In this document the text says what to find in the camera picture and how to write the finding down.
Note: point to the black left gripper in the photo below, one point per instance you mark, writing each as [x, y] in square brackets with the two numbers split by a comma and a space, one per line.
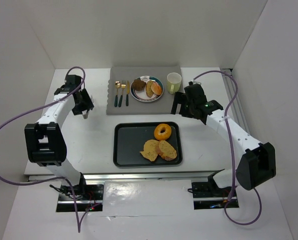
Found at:
[83, 107]

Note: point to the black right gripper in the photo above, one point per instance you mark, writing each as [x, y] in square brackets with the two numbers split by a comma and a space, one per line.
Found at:
[178, 104]

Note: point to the metal food tongs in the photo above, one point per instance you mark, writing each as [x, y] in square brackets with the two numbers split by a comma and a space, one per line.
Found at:
[85, 114]

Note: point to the small orange bun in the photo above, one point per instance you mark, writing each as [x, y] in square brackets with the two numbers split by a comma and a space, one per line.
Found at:
[156, 88]

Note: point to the dark brown bread piece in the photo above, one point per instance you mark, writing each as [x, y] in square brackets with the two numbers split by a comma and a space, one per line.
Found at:
[138, 84]

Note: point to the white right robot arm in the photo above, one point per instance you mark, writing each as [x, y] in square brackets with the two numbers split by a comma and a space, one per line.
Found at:
[255, 162]

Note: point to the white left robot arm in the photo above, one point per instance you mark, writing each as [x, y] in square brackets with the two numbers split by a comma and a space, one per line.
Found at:
[45, 143]

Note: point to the crusted seeded bread slice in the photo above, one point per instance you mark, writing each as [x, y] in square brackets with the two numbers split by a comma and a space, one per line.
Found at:
[166, 151]

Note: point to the large seeded bread slice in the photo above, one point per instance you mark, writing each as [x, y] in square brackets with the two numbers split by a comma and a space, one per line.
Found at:
[149, 150]

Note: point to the pale green mug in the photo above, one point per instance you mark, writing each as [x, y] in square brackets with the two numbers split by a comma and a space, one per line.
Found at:
[174, 81]

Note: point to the orange glazed donut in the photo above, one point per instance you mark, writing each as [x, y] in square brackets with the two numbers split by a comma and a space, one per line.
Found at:
[162, 132]

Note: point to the white plate with teal rim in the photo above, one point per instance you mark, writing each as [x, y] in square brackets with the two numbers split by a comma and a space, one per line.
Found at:
[141, 95]

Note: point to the black baking tray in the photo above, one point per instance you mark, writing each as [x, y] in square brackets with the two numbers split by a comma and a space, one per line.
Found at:
[129, 139]

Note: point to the gold spoon green handle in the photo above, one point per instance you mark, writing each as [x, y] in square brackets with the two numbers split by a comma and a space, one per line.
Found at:
[117, 85]

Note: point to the gold fork green handle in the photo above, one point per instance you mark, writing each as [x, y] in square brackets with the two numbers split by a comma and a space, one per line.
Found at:
[123, 86]

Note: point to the aluminium rail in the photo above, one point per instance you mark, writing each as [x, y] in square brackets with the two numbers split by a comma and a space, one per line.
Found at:
[150, 175]

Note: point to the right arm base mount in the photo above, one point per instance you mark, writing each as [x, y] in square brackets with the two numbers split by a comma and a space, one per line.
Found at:
[207, 195]

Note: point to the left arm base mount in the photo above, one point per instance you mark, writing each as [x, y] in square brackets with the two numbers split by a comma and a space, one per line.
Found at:
[91, 199]

